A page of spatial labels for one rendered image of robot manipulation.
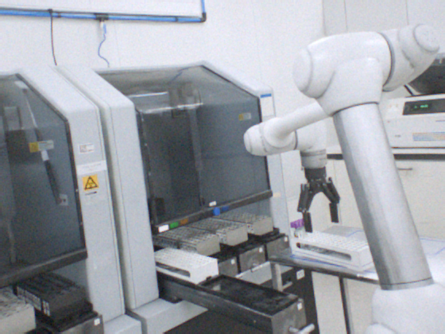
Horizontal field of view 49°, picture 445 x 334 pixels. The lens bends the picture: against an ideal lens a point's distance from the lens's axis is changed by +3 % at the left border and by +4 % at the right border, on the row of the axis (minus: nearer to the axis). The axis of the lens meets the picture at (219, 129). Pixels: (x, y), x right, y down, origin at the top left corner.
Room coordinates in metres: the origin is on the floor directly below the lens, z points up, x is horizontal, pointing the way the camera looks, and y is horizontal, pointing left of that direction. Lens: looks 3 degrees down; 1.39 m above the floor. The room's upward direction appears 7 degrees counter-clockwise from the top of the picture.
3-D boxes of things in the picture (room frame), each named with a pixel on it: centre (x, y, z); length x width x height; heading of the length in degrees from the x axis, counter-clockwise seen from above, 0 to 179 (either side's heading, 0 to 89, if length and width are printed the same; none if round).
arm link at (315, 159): (1.67, -0.31, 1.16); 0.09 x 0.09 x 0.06
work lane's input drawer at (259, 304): (1.58, 0.08, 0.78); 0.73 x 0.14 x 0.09; 40
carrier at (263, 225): (2.04, -0.13, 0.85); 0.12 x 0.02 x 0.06; 129
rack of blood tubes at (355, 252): (1.64, -0.33, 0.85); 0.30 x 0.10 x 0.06; 37
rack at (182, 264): (1.71, 0.20, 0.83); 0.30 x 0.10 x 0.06; 40
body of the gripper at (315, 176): (1.67, -0.31, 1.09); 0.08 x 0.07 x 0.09; 127
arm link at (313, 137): (1.66, -0.30, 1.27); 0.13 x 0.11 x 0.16; 106
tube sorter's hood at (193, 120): (2.07, 0.20, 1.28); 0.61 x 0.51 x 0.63; 130
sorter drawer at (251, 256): (2.12, 0.14, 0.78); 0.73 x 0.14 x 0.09; 40
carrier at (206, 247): (1.84, 0.10, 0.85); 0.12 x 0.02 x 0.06; 131
